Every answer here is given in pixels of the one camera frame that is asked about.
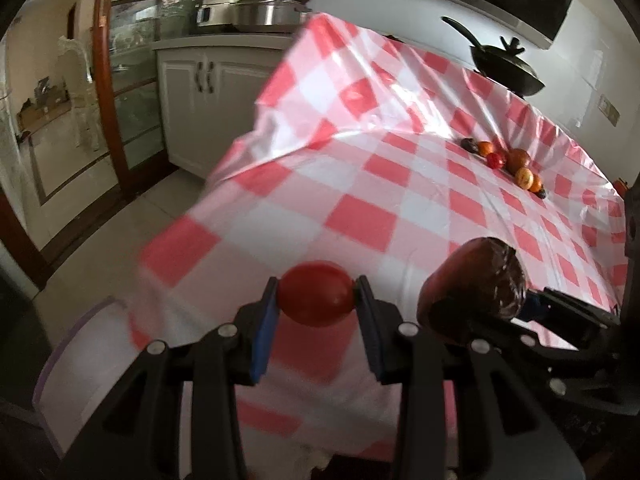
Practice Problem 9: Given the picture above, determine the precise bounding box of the dark red wrinkled fruit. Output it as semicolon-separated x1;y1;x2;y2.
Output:
416;237;527;346

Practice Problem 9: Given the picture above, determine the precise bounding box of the white chair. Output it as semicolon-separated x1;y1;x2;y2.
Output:
54;35;102;152

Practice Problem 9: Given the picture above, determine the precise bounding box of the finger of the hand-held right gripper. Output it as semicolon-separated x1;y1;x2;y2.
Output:
522;287;623;353
515;330;633;413

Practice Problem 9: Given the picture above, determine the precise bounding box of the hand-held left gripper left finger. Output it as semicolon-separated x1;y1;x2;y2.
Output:
55;276;281;480

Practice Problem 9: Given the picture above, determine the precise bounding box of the wooden door frame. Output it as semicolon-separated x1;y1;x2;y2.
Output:
92;0;181;196

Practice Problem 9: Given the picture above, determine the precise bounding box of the white box with purple edge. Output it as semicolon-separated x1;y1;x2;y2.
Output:
32;296;146;456

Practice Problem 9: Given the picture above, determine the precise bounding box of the large brown-red round fruit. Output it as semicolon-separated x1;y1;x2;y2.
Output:
505;148;532;172

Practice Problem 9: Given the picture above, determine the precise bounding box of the dark grey cabinet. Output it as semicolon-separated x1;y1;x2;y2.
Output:
0;255;76;480

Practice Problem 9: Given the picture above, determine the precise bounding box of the black wok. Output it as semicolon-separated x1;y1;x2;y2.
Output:
441;16;546;97

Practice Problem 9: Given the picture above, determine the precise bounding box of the silver electric cooker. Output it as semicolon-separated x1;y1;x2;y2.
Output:
195;0;246;28

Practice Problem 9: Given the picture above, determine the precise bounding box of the stainless steel pan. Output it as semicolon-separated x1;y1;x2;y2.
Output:
231;0;312;33

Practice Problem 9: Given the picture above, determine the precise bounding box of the white kitchen cabinet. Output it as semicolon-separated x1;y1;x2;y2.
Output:
152;35;296;181

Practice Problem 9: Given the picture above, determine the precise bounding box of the glass sliding door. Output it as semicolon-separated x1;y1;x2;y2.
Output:
107;0;173;171

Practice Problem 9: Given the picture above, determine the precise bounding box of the red white checked plastic tablecloth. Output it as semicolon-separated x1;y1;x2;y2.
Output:
129;10;626;466

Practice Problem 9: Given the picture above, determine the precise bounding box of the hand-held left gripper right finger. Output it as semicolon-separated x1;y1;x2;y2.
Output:
354;275;586;480

